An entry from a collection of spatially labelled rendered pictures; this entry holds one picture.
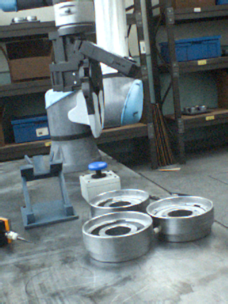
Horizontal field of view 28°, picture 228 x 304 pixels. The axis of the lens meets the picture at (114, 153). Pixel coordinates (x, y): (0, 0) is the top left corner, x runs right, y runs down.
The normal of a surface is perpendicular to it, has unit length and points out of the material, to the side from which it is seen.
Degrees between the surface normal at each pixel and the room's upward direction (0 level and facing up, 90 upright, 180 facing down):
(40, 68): 83
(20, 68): 82
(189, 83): 90
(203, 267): 0
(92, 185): 90
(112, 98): 73
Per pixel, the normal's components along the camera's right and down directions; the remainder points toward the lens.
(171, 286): -0.12, -0.97
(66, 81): -0.26, 0.22
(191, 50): 0.27, 0.15
